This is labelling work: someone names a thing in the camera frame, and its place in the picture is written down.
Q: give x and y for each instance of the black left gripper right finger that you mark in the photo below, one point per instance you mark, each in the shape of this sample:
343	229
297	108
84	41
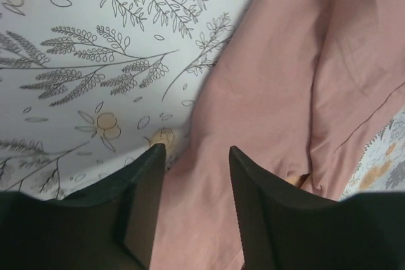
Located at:
284	227

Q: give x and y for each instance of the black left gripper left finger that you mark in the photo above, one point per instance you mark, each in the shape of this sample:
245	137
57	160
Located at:
108	225

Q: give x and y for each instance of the pink printed t-shirt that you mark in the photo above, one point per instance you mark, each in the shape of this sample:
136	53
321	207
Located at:
301	87

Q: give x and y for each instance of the floral tablecloth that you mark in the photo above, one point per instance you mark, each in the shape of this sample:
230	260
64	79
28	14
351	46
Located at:
88	85

